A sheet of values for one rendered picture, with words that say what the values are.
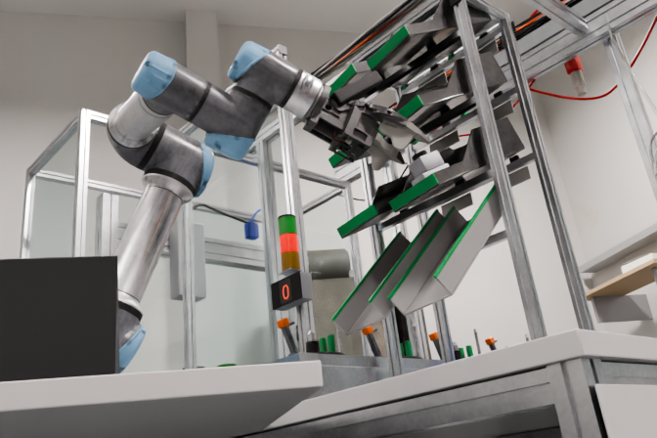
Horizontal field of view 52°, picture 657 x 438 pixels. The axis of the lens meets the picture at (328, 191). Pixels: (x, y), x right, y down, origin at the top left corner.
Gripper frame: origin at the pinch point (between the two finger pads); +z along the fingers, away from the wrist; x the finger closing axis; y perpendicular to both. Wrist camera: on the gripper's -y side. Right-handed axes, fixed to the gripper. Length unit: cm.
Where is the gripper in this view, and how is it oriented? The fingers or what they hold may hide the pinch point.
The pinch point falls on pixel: (413, 147)
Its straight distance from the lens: 122.8
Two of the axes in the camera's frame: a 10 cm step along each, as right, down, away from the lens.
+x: 3.9, -3.6, -8.5
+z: 8.6, 4.7, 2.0
